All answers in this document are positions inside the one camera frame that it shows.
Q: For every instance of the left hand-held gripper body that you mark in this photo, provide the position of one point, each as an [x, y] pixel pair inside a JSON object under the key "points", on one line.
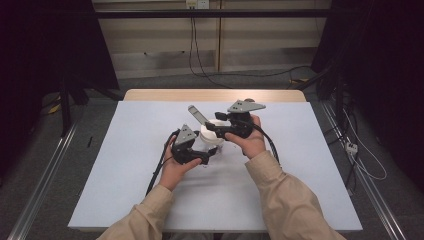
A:
{"points": [[186, 146]]}

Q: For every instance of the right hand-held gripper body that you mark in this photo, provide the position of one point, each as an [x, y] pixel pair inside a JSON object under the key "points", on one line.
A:
{"points": [[238, 123]]}

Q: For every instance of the person's right hand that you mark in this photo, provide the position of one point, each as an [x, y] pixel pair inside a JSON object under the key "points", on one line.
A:
{"points": [[251, 144]]}

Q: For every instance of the person's left hand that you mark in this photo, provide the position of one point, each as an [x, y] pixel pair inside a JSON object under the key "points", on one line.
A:
{"points": [[175, 173]]}

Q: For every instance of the small dark round object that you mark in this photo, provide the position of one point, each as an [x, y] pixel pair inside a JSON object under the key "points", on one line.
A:
{"points": [[250, 99]]}

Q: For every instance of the wooden table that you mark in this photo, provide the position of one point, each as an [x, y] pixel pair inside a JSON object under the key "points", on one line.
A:
{"points": [[173, 95]]}

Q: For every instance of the white board sheet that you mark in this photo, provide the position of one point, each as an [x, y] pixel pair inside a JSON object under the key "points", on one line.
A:
{"points": [[126, 150]]}

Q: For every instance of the black pen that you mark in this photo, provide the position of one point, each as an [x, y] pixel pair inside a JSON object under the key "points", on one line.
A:
{"points": [[89, 141]]}

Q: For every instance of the black metal stand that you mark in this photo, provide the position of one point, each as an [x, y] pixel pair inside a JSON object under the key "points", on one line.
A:
{"points": [[65, 110], [339, 96]]}

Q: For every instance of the white power strip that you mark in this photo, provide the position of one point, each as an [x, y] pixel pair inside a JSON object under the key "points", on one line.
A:
{"points": [[351, 148]]}

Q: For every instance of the black horizontal bar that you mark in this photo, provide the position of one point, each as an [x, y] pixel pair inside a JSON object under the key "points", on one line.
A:
{"points": [[150, 13]]}

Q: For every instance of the yellow floor object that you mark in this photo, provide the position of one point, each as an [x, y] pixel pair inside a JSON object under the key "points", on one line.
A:
{"points": [[55, 108]]}

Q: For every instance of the dark curtain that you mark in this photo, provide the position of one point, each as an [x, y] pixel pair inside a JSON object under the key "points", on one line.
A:
{"points": [[383, 66], [43, 50]]}

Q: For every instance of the white wall socket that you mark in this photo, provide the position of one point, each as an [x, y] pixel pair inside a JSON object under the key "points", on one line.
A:
{"points": [[197, 3]]}

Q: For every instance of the aluminium floor rail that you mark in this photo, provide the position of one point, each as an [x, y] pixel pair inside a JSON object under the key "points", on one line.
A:
{"points": [[376, 200], [43, 186]]}

